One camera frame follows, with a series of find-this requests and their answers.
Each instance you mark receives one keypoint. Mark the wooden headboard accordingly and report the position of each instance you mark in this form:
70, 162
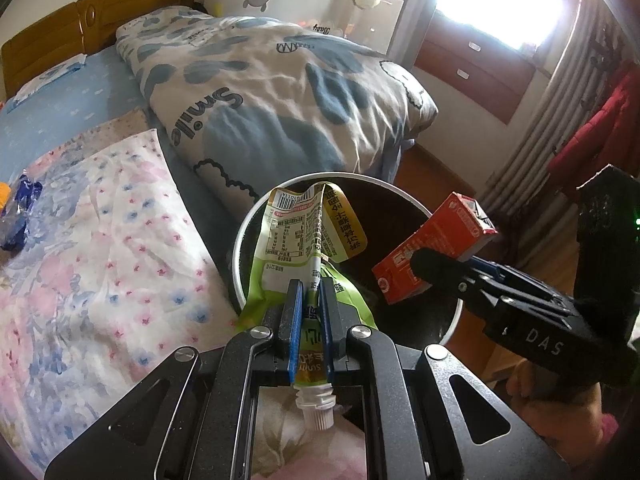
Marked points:
125, 5

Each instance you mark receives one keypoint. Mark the grey bed guard rail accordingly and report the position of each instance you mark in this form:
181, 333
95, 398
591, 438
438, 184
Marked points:
320, 0

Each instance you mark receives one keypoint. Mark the orange round item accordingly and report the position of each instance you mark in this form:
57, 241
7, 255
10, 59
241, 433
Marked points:
4, 196

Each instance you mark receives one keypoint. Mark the blue printed quilt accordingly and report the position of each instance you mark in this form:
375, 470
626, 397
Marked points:
280, 90

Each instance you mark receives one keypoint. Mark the brown drawer cabinet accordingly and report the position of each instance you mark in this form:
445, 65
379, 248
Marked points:
475, 70

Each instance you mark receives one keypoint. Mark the grey striped curtain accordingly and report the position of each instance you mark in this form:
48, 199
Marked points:
555, 110

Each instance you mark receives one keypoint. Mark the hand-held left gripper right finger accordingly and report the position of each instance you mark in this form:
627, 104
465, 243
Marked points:
326, 332

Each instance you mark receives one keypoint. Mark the blue white pillowcase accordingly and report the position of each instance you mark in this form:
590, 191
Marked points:
50, 77

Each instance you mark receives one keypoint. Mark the pink floral blanket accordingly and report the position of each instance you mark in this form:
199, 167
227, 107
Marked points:
100, 260

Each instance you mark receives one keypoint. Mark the white trash bin black bag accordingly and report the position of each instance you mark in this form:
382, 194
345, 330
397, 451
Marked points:
395, 225

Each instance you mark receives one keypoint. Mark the blue bed sheet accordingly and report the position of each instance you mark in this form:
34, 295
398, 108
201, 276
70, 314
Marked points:
60, 110

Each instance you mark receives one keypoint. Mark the blue plastic wrapper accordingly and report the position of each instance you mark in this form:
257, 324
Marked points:
20, 210

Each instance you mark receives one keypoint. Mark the red drink carton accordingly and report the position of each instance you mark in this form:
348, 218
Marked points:
430, 232

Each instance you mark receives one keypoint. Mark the person's right hand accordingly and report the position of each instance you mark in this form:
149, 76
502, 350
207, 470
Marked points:
555, 390

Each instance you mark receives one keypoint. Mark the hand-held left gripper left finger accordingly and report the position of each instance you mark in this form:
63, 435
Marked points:
295, 332

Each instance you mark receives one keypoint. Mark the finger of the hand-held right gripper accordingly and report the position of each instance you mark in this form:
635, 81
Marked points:
437, 270
520, 287

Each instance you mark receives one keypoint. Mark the green drink pouch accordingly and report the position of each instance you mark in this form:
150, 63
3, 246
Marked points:
290, 240

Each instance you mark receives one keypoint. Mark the red jacket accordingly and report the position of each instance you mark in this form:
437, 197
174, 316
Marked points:
600, 125

